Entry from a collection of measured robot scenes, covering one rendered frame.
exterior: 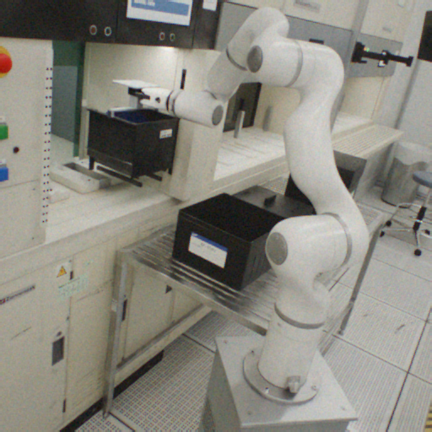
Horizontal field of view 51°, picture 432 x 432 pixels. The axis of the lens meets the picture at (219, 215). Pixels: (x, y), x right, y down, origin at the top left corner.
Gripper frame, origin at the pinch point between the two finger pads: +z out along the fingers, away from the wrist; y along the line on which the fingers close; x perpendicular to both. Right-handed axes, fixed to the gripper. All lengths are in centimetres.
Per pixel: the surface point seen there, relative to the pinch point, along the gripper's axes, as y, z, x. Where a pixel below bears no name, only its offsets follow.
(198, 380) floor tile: 28, -29, -125
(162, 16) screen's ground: -4.3, -10.0, 23.6
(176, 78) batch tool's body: 14.2, -4.5, 4.8
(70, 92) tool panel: 25, 59, -15
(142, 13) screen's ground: -13.1, -10.1, 23.5
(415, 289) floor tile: 205, -95, -124
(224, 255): -6, -46, -39
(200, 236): -5, -36, -37
